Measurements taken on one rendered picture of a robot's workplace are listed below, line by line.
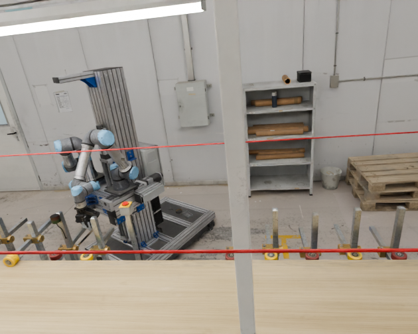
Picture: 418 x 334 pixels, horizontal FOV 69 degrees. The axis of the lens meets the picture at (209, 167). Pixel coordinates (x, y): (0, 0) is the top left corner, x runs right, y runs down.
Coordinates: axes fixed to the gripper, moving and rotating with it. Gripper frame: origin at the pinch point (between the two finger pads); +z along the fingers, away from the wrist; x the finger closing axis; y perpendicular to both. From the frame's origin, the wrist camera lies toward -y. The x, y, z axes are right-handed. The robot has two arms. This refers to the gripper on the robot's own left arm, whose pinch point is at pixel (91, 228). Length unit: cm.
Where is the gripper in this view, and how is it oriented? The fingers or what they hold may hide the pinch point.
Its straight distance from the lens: 247.4
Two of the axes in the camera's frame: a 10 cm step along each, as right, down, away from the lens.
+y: -9.9, 0.4, 1.4
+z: 1.0, 9.1, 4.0
